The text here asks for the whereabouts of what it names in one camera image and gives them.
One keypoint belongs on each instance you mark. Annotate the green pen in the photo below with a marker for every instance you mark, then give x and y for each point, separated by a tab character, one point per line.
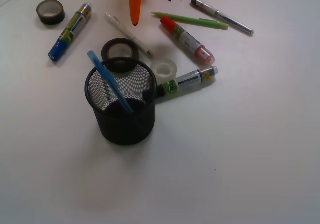
193	21

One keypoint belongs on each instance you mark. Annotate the blue cap marker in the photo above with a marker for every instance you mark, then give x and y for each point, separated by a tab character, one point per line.
71	31

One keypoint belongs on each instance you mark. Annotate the silver black pen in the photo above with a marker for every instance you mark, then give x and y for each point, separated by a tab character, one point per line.
216	14

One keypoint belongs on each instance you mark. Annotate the black mesh pen holder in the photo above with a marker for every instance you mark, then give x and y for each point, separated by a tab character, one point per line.
138	85

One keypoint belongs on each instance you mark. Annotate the dark tape roll near holder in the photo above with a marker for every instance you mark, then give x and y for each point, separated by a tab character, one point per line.
120	47

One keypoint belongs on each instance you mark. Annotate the red cap marker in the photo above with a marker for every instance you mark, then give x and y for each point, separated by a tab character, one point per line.
188	41

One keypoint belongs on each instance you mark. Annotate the light blue pen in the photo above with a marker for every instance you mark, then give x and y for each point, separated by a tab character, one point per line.
107	76

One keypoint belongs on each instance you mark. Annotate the dark tape roll far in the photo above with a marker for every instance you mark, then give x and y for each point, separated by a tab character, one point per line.
50	12

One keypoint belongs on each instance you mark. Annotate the clear tape roll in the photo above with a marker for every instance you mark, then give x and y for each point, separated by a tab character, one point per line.
164	69

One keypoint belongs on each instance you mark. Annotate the white pen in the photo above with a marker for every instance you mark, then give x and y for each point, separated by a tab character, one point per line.
123	30

